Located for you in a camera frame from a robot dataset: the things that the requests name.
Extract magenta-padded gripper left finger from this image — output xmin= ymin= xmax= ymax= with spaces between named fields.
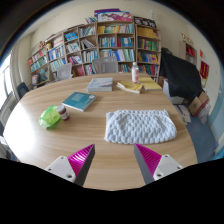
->
xmin=44 ymin=143 xmax=96 ymax=187

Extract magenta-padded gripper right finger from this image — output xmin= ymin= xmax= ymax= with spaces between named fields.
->
xmin=133 ymin=143 xmax=184 ymax=185

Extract white waffle towel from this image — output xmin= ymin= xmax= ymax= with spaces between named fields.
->
xmin=104 ymin=109 xmax=178 ymax=145

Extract red-lidded jar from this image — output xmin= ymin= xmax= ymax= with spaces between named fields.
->
xmin=56 ymin=104 xmax=70 ymax=121

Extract green plastic bag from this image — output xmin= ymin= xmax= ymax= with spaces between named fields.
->
xmin=38 ymin=105 xmax=62 ymax=130

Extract papers on floor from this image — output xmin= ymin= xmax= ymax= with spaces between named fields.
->
xmin=173 ymin=104 xmax=193 ymax=125

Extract teal book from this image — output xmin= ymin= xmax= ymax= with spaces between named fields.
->
xmin=61 ymin=91 xmax=98 ymax=113

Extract white box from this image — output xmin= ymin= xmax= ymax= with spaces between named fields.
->
xmin=162 ymin=79 xmax=185 ymax=105

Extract cardboard box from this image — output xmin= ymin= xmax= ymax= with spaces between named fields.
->
xmin=188 ymin=91 xmax=210 ymax=117

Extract yellow book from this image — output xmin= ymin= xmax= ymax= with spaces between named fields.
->
xmin=138 ymin=76 xmax=163 ymax=92
xmin=116 ymin=80 xmax=144 ymax=95

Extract grey book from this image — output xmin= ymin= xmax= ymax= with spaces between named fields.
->
xmin=86 ymin=77 xmax=114 ymax=93

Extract black cloth cover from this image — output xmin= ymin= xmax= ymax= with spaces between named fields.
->
xmin=159 ymin=47 xmax=203 ymax=100

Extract grey mesh chair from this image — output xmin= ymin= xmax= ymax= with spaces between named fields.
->
xmin=91 ymin=56 xmax=120 ymax=75
xmin=55 ymin=62 xmax=74 ymax=82

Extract dark office chair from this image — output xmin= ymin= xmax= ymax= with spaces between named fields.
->
xmin=16 ymin=81 xmax=30 ymax=100

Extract small wooden shelf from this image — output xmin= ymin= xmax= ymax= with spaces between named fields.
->
xmin=178 ymin=40 xmax=198 ymax=66

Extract wooden bookshelf with books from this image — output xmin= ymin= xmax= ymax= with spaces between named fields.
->
xmin=27 ymin=8 xmax=163 ymax=88

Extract red wall banner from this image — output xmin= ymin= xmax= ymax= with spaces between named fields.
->
xmin=199 ymin=60 xmax=210 ymax=80

